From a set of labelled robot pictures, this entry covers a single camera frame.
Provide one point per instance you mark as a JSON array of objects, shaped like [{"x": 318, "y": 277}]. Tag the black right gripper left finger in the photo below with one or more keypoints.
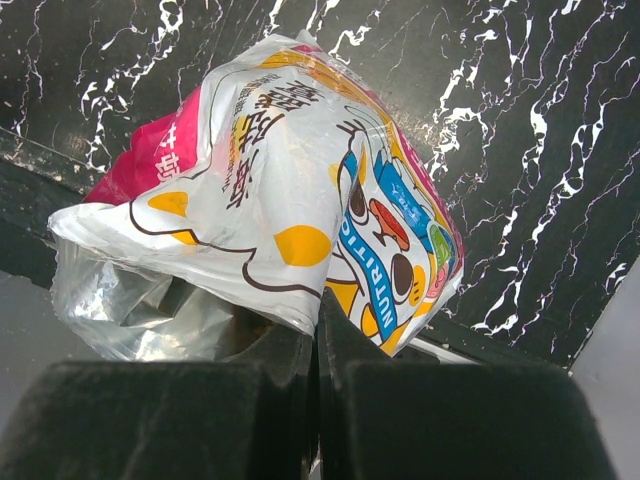
[{"x": 245, "y": 417}]

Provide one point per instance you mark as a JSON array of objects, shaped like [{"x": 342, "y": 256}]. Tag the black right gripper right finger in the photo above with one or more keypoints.
[{"x": 383, "y": 418}]

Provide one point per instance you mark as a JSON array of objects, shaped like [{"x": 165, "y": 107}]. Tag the pink white pet food bag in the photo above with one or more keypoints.
[{"x": 281, "y": 176}]

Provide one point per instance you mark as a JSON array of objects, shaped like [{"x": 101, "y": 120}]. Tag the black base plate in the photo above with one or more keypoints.
[{"x": 27, "y": 200}]

